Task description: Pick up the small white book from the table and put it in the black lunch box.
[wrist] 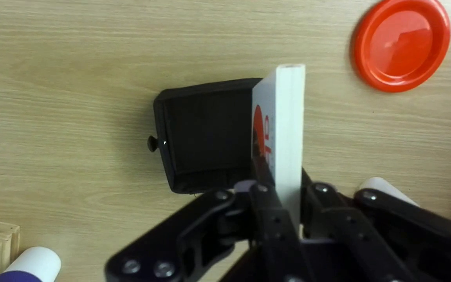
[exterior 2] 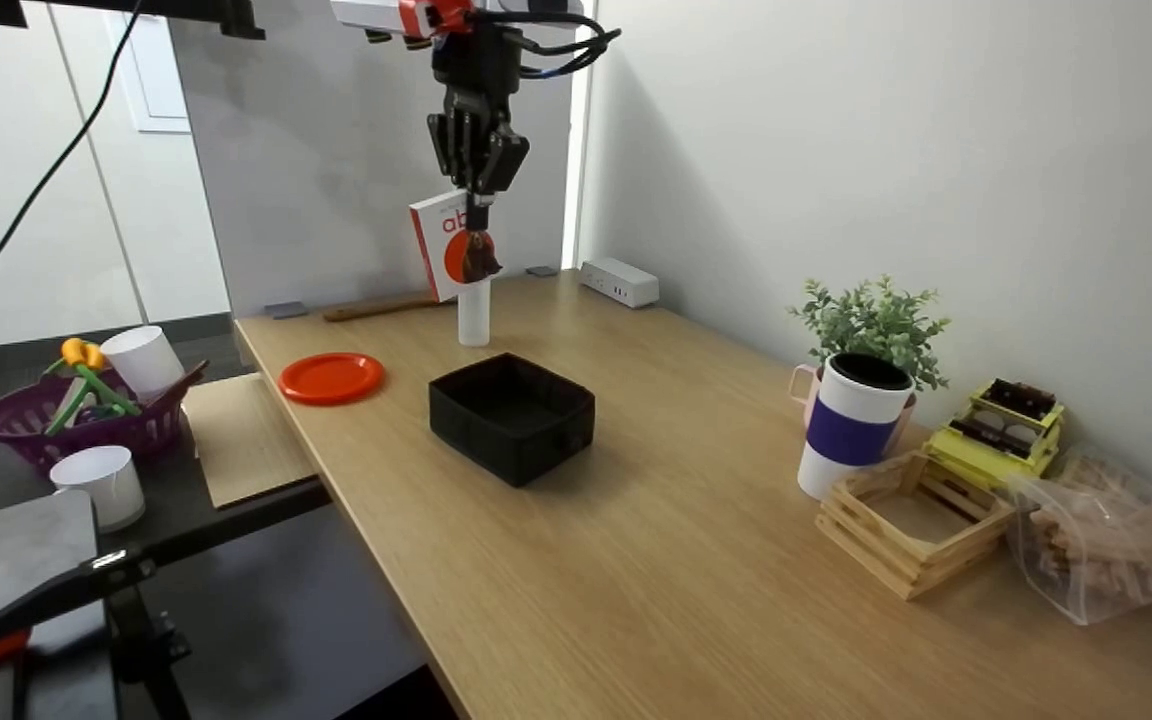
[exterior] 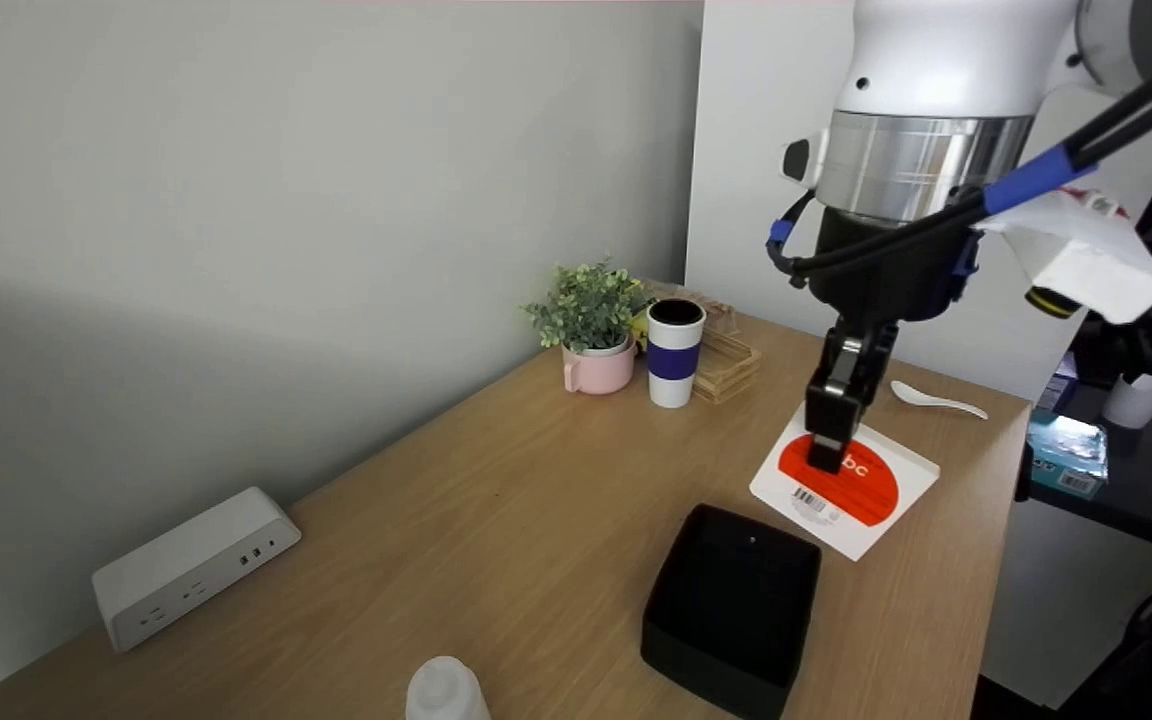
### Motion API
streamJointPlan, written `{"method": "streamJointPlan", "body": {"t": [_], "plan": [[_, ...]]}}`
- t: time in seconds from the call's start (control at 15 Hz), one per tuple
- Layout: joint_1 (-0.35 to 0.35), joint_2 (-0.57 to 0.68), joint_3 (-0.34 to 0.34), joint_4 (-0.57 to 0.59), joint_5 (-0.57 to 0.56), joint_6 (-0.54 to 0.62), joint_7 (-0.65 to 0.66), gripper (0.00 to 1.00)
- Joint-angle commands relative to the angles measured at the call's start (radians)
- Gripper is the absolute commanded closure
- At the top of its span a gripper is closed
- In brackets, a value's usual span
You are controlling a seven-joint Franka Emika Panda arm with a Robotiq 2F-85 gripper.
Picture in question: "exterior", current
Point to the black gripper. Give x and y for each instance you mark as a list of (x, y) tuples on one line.
[(872, 284)]

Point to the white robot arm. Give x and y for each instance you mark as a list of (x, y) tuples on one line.
[(967, 119)]

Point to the black lunch box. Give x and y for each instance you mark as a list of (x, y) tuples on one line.
[(729, 612)]

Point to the blue tissue box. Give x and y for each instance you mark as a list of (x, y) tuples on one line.
[(1069, 453)]

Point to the white power strip box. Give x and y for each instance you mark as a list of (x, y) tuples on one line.
[(182, 570)]

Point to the white plastic spoon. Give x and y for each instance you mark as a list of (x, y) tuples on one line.
[(918, 396)]

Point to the wooden slat tray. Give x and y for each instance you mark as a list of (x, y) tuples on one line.
[(727, 365)]

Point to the white cup blue band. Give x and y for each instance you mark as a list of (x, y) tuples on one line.
[(675, 350)]

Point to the green plant pink pot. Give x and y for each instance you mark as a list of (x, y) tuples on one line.
[(594, 323)]

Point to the white paper cup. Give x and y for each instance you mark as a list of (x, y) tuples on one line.
[(1130, 402)]

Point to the white squeeze bottle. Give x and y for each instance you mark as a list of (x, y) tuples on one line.
[(447, 690)]

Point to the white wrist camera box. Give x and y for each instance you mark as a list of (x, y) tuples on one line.
[(1078, 249)]

